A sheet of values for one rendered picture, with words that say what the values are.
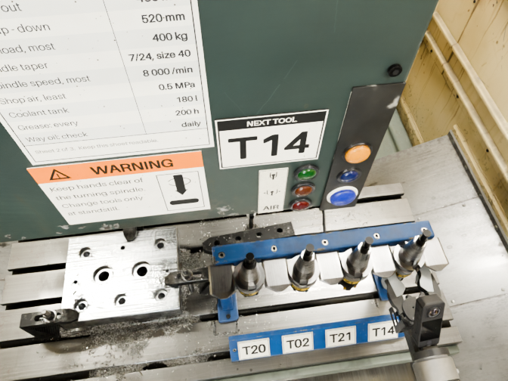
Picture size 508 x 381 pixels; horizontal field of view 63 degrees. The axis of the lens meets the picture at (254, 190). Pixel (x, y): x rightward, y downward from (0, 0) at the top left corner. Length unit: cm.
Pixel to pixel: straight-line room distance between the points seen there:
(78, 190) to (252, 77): 21
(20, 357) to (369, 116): 108
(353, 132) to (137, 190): 22
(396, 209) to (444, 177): 30
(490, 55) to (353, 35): 119
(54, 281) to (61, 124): 97
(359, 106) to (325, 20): 10
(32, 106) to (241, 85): 16
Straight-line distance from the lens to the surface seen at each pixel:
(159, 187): 43
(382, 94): 37
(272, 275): 85
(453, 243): 149
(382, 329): 115
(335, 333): 112
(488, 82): 150
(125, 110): 35
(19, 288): 134
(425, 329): 88
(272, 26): 30
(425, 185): 158
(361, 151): 42
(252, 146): 39
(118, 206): 46
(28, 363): 126
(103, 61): 32
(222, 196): 45
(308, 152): 41
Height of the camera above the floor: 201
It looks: 57 degrees down
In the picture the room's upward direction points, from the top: 1 degrees clockwise
